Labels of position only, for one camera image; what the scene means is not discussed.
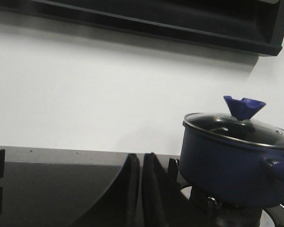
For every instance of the dark blue cooking pot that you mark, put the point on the dark blue cooking pot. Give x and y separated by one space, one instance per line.
231 172

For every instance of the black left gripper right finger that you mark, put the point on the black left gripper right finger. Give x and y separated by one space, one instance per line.
164 205

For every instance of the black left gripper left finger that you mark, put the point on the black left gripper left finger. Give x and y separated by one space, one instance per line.
117 206

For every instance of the black pot support grate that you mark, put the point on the black pot support grate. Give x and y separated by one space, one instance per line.
271 217

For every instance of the glass lid with blue knob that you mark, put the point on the glass lid with blue knob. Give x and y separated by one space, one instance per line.
238 125

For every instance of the black glass gas cooktop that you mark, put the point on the black glass gas cooktop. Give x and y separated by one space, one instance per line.
55 195

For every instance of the black range hood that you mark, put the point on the black range hood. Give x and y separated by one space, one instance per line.
254 26

